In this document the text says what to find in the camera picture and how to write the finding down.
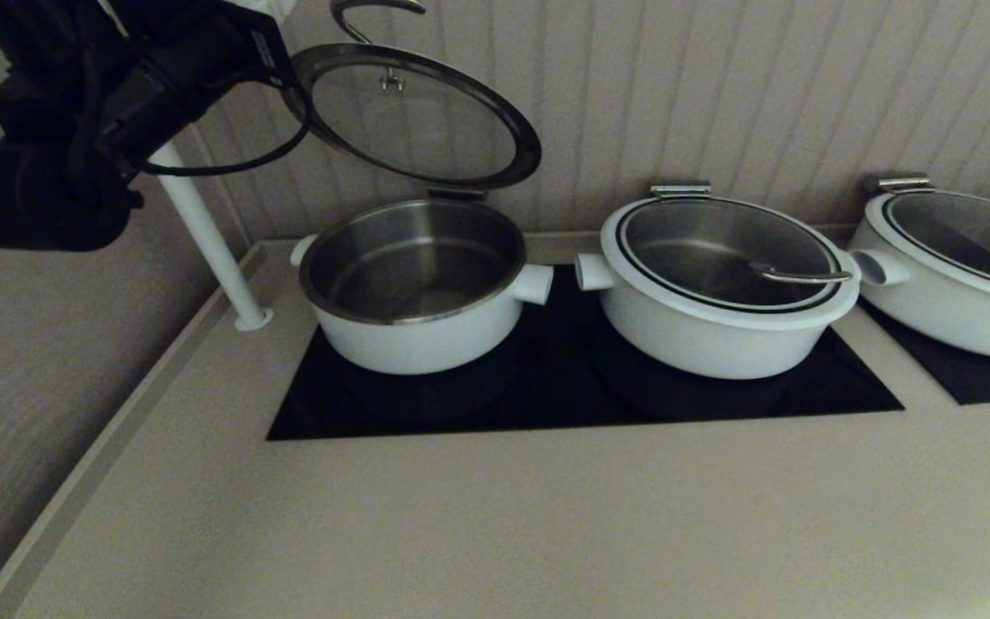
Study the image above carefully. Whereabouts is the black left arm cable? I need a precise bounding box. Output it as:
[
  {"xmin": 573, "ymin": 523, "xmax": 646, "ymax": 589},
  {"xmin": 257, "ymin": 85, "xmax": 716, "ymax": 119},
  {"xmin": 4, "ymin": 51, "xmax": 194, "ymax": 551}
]
[{"xmin": 138, "ymin": 73, "xmax": 314, "ymax": 177}]

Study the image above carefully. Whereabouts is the white pot with steel rim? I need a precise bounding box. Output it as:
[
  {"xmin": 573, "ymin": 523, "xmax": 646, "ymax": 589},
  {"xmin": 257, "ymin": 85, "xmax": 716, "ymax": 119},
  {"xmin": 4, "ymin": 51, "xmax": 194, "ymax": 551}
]
[{"xmin": 290, "ymin": 199, "xmax": 554, "ymax": 376}]

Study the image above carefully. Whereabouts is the middle white pot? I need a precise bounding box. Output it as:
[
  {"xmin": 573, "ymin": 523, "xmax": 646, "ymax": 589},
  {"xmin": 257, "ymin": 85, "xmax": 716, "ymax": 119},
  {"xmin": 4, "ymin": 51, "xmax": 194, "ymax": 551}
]
[{"xmin": 600, "ymin": 196, "xmax": 862, "ymax": 332}]

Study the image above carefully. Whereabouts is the large black glass cooktop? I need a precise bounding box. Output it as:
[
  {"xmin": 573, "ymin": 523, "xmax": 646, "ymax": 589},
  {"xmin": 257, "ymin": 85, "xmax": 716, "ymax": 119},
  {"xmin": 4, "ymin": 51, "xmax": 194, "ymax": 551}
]
[{"xmin": 266, "ymin": 265, "xmax": 905, "ymax": 442}]

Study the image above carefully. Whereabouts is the small black glass cooktop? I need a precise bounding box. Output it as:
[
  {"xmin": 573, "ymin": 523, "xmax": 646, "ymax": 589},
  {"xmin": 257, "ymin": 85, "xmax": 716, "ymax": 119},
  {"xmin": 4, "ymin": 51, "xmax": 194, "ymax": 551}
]
[{"xmin": 858, "ymin": 297, "xmax": 990, "ymax": 406}]

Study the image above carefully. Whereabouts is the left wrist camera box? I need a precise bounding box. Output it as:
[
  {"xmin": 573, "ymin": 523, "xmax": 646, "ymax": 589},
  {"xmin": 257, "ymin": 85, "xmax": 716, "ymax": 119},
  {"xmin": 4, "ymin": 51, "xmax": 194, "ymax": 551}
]
[{"xmin": 233, "ymin": 0, "xmax": 300, "ymax": 20}]

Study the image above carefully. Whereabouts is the white-rimmed glass pot lid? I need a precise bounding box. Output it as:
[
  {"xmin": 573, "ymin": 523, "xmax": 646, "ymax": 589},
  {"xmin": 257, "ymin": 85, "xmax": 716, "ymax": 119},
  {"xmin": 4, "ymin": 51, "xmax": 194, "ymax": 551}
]
[
  {"xmin": 282, "ymin": 0, "xmax": 542, "ymax": 192},
  {"xmin": 865, "ymin": 191, "xmax": 990, "ymax": 309}
]

